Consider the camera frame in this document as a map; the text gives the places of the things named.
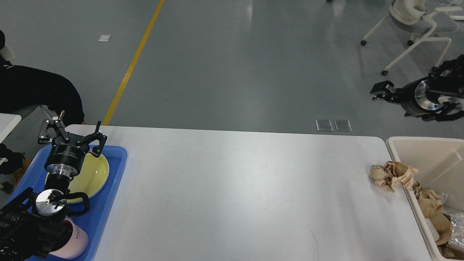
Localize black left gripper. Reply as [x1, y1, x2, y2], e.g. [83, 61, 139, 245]
[38, 117, 107, 177]

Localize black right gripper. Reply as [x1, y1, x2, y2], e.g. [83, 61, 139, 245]
[370, 77, 444, 118]

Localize yellow plastic plate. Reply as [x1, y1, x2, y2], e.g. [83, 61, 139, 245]
[38, 154, 109, 206]

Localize brown paper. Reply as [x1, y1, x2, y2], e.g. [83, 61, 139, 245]
[370, 161, 420, 192]
[415, 186, 453, 246]

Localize pink ribbed mug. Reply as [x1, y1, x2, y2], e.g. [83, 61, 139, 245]
[49, 217, 88, 260]

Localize white paper cup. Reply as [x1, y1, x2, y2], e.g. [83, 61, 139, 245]
[426, 219, 440, 243]

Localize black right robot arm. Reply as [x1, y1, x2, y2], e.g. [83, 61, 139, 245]
[370, 55, 464, 122]

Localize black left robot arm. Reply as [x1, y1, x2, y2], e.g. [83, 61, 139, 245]
[0, 118, 107, 261]

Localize right metal floor plate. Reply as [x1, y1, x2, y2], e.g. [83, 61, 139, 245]
[334, 119, 353, 132]

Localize metal floor plate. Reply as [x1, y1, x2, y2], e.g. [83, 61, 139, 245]
[334, 119, 353, 132]
[315, 119, 334, 132]

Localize left metal floor plate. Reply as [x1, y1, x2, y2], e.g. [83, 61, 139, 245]
[315, 119, 334, 132]

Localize person in black clothes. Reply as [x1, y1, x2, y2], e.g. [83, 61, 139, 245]
[0, 31, 85, 126]

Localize white office chair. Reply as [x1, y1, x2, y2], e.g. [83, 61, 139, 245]
[361, 0, 463, 76]

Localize beige plastic bin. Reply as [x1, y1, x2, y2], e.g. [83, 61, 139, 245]
[386, 136, 464, 261]

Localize white paper scrap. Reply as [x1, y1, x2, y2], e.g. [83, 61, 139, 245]
[98, 34, 112, 42]

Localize wrapped package in bin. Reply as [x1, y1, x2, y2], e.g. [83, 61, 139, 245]
[437, 245, 464, 260]

